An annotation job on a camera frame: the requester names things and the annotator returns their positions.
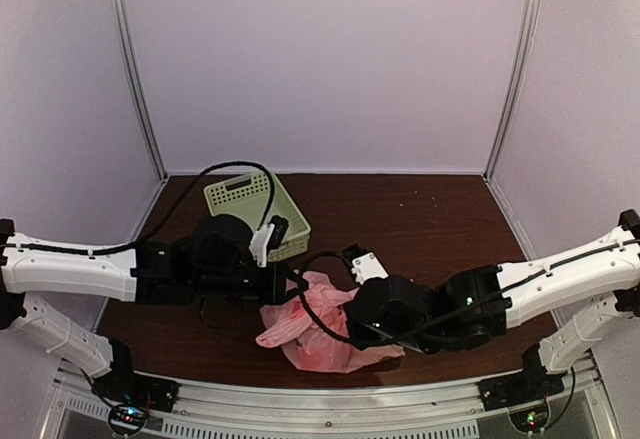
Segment left aluminium frame post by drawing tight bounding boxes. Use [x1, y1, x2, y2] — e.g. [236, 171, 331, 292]
[111, 0, 168, 182]

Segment left circuit board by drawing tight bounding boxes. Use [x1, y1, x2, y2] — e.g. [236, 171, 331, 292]
[107, 403, 149, 436]

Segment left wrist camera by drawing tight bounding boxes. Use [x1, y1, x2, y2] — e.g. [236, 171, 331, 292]
[249, 215, 289, 268]

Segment front aluminium rail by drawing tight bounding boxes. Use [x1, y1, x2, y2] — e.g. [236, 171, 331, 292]
[35, 356, 619, 438]

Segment right aluminium frame post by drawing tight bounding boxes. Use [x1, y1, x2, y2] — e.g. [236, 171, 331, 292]
[483, 0, 542, 183]

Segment green perforated plastic basket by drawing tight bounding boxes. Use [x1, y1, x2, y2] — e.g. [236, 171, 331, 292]
[203, 172, 311, 262]

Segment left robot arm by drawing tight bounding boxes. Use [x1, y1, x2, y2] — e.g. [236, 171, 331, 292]
[1, 214, 308, 403]

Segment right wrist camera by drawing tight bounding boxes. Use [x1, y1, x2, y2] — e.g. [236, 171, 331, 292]
[342, 244, 389, 285]

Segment aluminium frame post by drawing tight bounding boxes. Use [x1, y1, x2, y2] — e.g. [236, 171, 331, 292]
[111, 0, 168, 182]
[483, 0, 542, 183]

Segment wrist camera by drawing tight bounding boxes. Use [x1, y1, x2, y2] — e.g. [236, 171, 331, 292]
[342, 244, 389, 285]
[249, 215, 289, 268]

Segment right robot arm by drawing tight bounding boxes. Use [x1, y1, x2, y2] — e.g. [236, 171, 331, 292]
[345, 209, 639, 401]

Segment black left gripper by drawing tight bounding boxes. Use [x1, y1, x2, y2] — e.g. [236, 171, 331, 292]
[192, 260, 308, 305]

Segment pink plastic bag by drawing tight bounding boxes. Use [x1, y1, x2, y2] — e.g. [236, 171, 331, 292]
[254, 269, 407, 374]

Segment circuit board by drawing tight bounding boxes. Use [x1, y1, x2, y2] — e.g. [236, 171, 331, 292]
[107, 403, 149, 436]
[509, 403, 550, 434]

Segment right circuit board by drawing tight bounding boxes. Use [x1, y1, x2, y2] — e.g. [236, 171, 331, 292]
[509, 403, 550, 434]

